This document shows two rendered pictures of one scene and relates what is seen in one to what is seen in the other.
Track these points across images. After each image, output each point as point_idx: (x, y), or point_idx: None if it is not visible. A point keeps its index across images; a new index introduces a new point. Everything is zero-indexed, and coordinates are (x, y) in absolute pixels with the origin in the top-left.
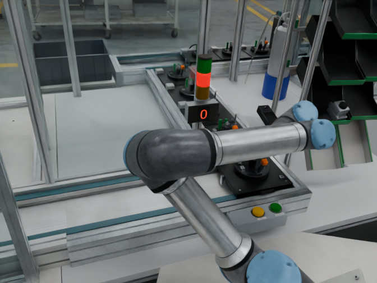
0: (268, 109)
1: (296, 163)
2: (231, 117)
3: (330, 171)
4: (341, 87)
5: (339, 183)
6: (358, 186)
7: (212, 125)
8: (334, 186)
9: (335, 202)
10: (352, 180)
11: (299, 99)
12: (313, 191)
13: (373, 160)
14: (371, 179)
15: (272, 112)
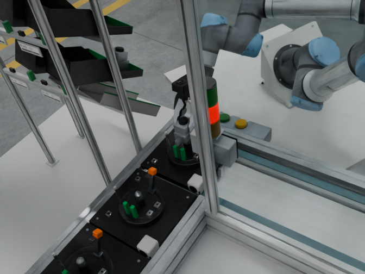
0: (180, 79)
1: (107, 163)
2: (79, 234)
3: (102, 137)
4: (87, 51)
5: (118, 126)
6: (113, 115)
7: (124, 239)
8: (127, 127)
9: (151, 119)
10: (105, 120)
11: (119, 82)
12: (147, 135)
13: (55, 120)
14: (93, 112)
15: (180, 78)
